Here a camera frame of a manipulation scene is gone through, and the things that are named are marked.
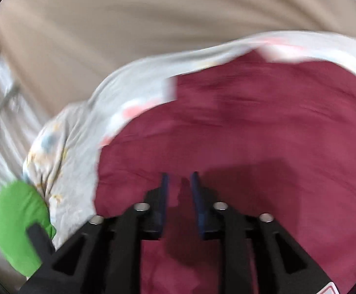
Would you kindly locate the green cloth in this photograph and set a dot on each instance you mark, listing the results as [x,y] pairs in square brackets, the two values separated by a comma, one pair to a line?
[15,214]

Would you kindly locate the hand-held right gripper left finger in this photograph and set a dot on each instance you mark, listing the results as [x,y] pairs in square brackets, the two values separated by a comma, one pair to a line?
[165,196]

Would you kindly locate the white printed blanket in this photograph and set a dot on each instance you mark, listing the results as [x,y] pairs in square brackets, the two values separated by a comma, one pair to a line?
[83,122]

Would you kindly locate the maroon quilted jacket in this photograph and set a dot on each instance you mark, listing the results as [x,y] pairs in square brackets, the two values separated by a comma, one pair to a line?
[242,128]

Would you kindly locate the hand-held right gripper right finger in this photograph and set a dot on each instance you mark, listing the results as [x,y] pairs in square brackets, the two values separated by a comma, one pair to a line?
[196,196]

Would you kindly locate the metal rail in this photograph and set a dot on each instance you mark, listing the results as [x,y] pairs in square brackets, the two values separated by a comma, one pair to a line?
[3,101]

